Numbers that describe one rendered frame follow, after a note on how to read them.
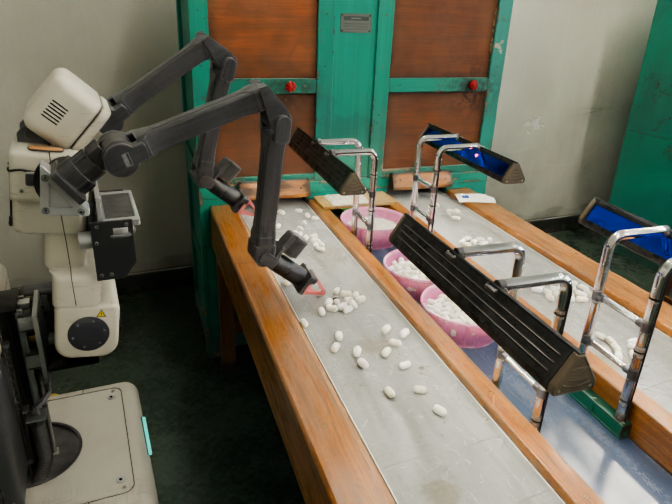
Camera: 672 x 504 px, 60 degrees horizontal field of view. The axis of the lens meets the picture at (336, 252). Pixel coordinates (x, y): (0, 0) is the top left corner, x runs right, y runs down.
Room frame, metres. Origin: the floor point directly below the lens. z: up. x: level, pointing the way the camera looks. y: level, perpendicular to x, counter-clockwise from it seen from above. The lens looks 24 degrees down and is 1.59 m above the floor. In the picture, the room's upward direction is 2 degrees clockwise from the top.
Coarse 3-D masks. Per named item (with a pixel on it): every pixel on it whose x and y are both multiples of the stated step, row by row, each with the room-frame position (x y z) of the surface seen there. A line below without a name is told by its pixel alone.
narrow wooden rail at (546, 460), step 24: (360, 264) 1.80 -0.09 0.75; (384, 288) 1.61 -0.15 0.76; (408, 312) 1.45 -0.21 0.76; (432, 336) 1.33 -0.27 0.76; (456, 360) 1.22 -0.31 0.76; (480, 384) 1.12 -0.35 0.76; (504, 408) 1.04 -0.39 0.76; (504, 432) 0.99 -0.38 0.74; (528, 432) 0.97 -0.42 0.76; (528, 456) 0.91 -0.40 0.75; (552, 456) 0.90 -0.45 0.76; (552, 480) 0.84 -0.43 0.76; (576, 480) 0.84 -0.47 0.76
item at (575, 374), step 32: (416, 224) 1.25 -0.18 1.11; (416, 256) 1.17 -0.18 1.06; (448, 288) 1.03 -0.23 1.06; (480, 288) 0.97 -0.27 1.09; (480, 320) 0.92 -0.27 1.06; (512, 320) 0.87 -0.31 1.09; (512, 352) 0.82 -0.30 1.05; (544, 352) 0.78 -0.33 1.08; (576, 352) 0.74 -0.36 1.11; (544, 384) 0.74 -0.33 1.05; (576, 384) 0.74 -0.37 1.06
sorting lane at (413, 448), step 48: (336, 240) 2.01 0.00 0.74; (288, 288) 1.61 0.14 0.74; (384, 336) 1.36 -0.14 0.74; (336, 384) 1.13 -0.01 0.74; (384, 384) 1.14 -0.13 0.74; (432, 384) 1.15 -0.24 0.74; (384, 432) 0.98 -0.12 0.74; (432, 432) 0.98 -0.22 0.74; (480, 432) 0.99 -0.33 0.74; (384, 480) 0.84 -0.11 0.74; (432, 480) 0.85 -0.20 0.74; (480, 480) 0.85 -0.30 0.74; (528, 480) 0.86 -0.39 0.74
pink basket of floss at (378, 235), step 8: (360, 208) 2.31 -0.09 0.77; (376, 208) 2.32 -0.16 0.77; (384, 208) 2.31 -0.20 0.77; (344, 216) 2.23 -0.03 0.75; (376, 216) 2.31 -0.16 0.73; (384, 216) 2.30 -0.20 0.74; (392, 216) 2.28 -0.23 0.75; (400, 216) 2.25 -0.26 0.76; (344, 224) 2.15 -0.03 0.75; (360, 232) 2.08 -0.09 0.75; (376, 232) 2.07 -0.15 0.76; (384, 232) 2.07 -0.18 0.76; (360, 240) 2.09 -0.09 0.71; (376, 240) 2.08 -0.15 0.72; (384, 240) 2.09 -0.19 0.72; (376, 248) 2.09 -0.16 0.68; (384, 248) 2.10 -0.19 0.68
